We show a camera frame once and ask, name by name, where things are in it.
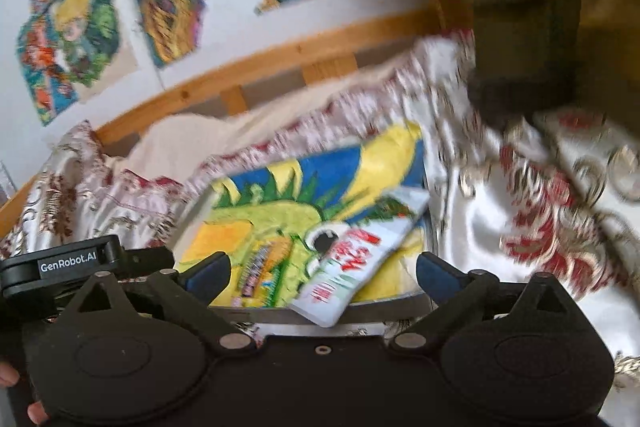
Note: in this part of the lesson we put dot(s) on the olive brown hanging garment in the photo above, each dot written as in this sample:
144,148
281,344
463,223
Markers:
538,55

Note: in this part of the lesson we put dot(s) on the blond boy drawing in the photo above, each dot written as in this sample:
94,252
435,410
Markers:
97,52

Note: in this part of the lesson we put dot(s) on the person's left hand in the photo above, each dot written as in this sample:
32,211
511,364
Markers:
35,412

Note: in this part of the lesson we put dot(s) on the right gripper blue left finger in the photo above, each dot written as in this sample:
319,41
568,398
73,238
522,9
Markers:
206,280

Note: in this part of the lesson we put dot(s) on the floral satin bedspread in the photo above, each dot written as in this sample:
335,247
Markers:
557,193

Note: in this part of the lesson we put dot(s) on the yellow candy roll packet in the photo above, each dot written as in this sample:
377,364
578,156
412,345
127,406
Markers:
259,280

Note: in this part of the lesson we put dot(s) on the colourful painted tray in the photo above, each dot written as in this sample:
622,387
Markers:
312,200

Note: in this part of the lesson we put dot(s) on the white red snack packet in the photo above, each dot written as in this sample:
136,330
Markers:
358,253

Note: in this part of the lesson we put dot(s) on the red-haired girl drawing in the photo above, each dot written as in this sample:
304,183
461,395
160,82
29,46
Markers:
47,81

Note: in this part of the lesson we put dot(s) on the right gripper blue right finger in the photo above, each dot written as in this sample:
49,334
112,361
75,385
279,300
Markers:
439,280

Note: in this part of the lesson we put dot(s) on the wooden bed frame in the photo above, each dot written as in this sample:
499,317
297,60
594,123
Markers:
79,194

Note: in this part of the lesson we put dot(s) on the cream pillow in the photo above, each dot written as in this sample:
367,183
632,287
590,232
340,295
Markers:
194,150

